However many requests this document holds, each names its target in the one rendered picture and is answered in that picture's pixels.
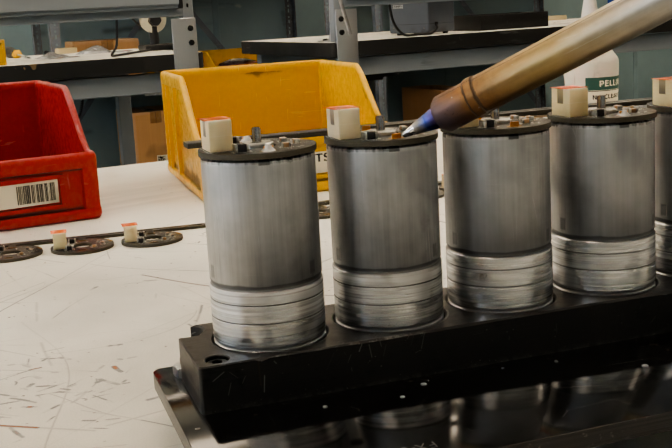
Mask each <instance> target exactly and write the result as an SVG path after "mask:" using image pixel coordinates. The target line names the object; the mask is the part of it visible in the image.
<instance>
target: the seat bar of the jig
mask: <svg viewBox="0 0 672 448"><path fill-rule="evenodd" d="M655 282H656V287H655V288H653V289H651V290H649V291H646V292H642V293H637V294H631V295H621V296H591V295H581V294H574V293H569V292H565V291H562V290H559V289H556V288H554V287H553V303H552V304H551V305H549V306H547V307H544V308H541V309H537V310H533V311H528V312H520V313H508V314H489V313H477V312H470V311H465V310H461V309H457V308H455V307H452V306H450V305H449V304H448V295H447V287H445V288H443V307H444V310H443V312H444V319H443V320H442V321H440V322H439V323H437V324H434V325H432V326H429V327H425V328H421V329H417V330H411V331H403V332H390V333H374V332H362V331H355V330H351V329H347V328H344V327H341V326H339V325H337V324H336V319H335V317H336V315H335V304H330V305H325V317H326V334H327V336H326V337H325V338H323V339H322V340H320V341H318V342H316V343H314V344H311V345H308V346H305V347H302V348H298V349H293V350H288V351H281V352H272V353H242V352H234V351H229V350H225V349H222V348H219V347H217V346H216V345H214V335H213V322H212V323H206V324H199V325H194V326H192V327H190V330H191V337H186V338H179V350H180V362H181V373H182V382H183V383H184V385H185V387H186V389H187V390H188V392H189V394H190V395H191V397H192V399H193V401H194V402H195V404H196V406H197V407H198V409H199V411H200V413H201V414H202V415H211V414H217V413H222V412H228V411H233V410H239V409H245V408H250V407H256V406H261V405H267V404H272V403H278V402H284V401H289V400H295V399H300V398H306V397H312V396H317V395H323V394H328V393H334V392H339V391H345V390H351V389H356V388H362V387H367V386H373V385H378V384H384V383H390V382H395V381H401V380H406V379H412V378H417V377H423V376H429V375H434V374H440V373H445V372H451V371H457V370H462V369H468V368H473V367H479V366H484V365H490V364H496V363H501V362H507V361H512V360H518V359H523V358H529V357H535V356H540V355H546V354H551V353H557V352H563V351H568V350H574V349H579V348H585V347H590V346H596V345H602V344H607V343H613V342H618V341H624V340H629V339H635V338H641V337H646V336H652V335H657V334H663V333H668V332H672V277H669V276H664V275H660V274H657V273H656V279H655Z"/></svg>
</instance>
